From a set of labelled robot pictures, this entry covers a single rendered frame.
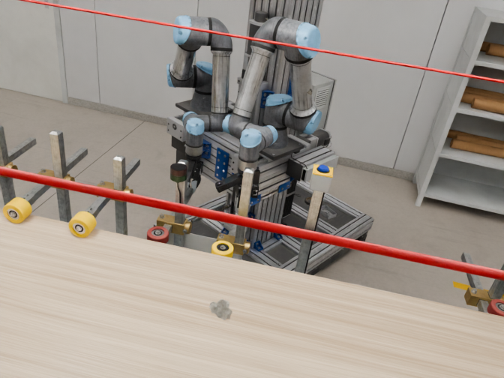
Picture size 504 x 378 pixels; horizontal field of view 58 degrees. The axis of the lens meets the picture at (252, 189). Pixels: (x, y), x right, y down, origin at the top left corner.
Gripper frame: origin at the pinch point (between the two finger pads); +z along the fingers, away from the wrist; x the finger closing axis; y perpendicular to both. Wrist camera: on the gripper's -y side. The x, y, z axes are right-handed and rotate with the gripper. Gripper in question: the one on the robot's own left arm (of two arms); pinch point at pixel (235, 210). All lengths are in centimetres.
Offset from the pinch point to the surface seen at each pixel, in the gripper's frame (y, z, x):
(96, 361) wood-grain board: -47, 2, -67
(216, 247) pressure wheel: -10.2, 1.3, -21.8
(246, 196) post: 0.9, -14.1, -10.7
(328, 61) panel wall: 111, -2, 221
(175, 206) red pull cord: -30, -83, -118
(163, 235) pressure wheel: -29.0, 1.3, -14.1
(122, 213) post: -45.2, 5.8, 6.1
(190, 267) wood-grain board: -19.9, 2.0, -31.2
